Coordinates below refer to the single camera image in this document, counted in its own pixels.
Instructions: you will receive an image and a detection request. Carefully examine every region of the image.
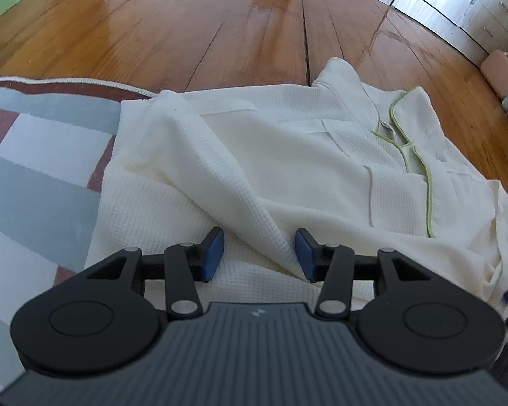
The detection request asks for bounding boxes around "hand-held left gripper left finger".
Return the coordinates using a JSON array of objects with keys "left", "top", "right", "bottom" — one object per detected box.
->
[{"left": 86, "top": 227, "right": 225, "bottom": 321}]

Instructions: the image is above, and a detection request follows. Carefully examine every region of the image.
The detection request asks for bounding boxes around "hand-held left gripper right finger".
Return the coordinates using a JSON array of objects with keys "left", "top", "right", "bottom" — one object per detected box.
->
[{"left": 295, "top": 228, "right": 433, "bottom": 321}]

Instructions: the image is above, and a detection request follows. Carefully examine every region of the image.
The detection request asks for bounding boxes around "cream waffle pajama top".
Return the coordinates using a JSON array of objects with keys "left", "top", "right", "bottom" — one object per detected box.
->
[{"left": 85, "top": 56, "right": 508, "bottom": 310}]

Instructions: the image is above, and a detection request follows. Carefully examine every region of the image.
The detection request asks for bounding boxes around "checkered pastel rug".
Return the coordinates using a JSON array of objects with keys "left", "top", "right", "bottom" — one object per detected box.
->
[{"left": 0, "top": 76, "right": 162, "bottom": 392}]

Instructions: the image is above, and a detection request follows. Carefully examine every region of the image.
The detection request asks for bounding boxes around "pink case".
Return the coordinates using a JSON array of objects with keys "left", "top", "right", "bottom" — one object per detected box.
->
[{"left": 480, "top": 49, "right": 508, "bottom": 100}]

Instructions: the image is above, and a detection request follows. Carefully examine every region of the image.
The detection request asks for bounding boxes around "light wood wardrobe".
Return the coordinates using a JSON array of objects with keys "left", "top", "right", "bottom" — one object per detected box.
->
[{"left": 388, "top": 0, "right": 508, "bottom": 67}]

